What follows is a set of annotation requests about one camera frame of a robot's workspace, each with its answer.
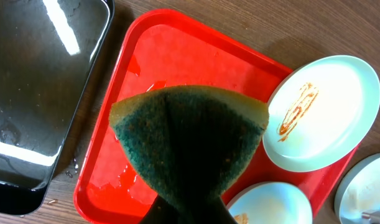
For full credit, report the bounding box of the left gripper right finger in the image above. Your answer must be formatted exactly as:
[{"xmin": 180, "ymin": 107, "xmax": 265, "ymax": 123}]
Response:
[{"xmin": 192, "ymin": 197, "xmax": 237, "ymax": 224}]

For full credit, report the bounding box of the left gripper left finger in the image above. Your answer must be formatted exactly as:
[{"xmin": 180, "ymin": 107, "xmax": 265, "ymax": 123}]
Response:
[{"xmin": 139, "ymin": 195, "xmax": 179, "ymax": 224}]

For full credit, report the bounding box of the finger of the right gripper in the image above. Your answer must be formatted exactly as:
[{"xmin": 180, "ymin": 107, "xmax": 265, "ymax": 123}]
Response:
[{"xmin": 361, "ymin": 210, "xmax": 380, "ymax": 224}]

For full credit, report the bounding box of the light blue plate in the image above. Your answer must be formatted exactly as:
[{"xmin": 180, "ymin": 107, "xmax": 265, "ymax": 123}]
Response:
[
  {"xmin": 263, "ymin": 55, "xmax": 380, "ymax": 172},
  {"xmin": 334, "ymin": 153, "xmax": 380, "ymax": 224},
  {"xmin": 227, "ymin": 182, "xmax": 313, "ymax": 224}
]

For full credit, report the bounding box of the green yellow scrub sponge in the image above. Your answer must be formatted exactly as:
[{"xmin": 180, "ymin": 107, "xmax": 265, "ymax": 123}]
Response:
[{"xmin": 109, "ymin": 85, "xmax": 269, "ymax": 214}]

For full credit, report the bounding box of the light blue plate top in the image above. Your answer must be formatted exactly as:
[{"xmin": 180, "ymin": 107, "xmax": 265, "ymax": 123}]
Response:
[{"xmin": 263, "ymin": 55, "xmax": 380, "ymax": 172}]

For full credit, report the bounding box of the red plastic serving tray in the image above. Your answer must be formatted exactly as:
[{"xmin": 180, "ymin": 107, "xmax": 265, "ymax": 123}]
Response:
[{"xmin": 73, "ymin": 8, "xmax": 361, "ymax": 224}]

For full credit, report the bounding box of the black rectangular water basin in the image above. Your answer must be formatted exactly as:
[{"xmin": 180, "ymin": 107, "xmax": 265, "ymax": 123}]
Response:
[{"xmin": 0, "ymin": 0, "xmax": 114, "ymax": 215}]

